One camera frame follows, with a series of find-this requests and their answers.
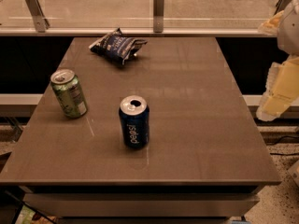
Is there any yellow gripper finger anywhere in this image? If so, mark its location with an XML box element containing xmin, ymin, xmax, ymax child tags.
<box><xmin>258</xmin><ymin>10</ymin><xmax>284</xmax><ymax>35</ymax></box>
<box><xmin>256</xmin><ymin>56</ymin><xmax>299</xmax><ymax>121</ymax></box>

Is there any blue chip bag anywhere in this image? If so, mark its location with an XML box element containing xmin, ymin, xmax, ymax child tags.
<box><xmin>89</xmin><ymin>28</ymin><xmax>148</xmax><ymax>65</ymax></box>

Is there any blue Pepsi can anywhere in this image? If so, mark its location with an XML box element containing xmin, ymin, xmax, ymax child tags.
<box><xmin>119</xmin><ymin>95</ymin><xmax>150</xmax><ymax>149</ymax></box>

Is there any glass railing panel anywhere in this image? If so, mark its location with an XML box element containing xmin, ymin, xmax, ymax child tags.
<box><xmin>0</xmin><ymin>0</ymin><xmax>278</xmax><ymax>29</ymax></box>

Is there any green soda can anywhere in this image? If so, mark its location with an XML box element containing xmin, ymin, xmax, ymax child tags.
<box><xmin>50</xmin><ymin>69</ymin><xmax>88</xmax><ymax>119</ymax></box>

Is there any colourful package on floor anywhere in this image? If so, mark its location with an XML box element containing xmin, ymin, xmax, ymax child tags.
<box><xmin>13</xmin><ymin>205</ymin><xmax>57</xmax><ymax>224</ymax></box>

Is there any black floor cable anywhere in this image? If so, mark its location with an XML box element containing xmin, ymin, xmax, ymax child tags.
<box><xmin>266</xmin><ymin>135</ymin><xmax>299</xmax><ymax>157</ymax></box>

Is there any middle metal railing bracket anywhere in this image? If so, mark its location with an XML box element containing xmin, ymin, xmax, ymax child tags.
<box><xmin>153</xmin><ymin>0</ymin><xmax>164</xmax><ymax>33</ymax></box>

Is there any left metal railing bracket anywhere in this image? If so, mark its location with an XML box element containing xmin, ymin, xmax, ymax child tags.
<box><xmin>25</xmin><ymin>0</ymin><xmax>50</xmax><ymax>33</ymax></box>

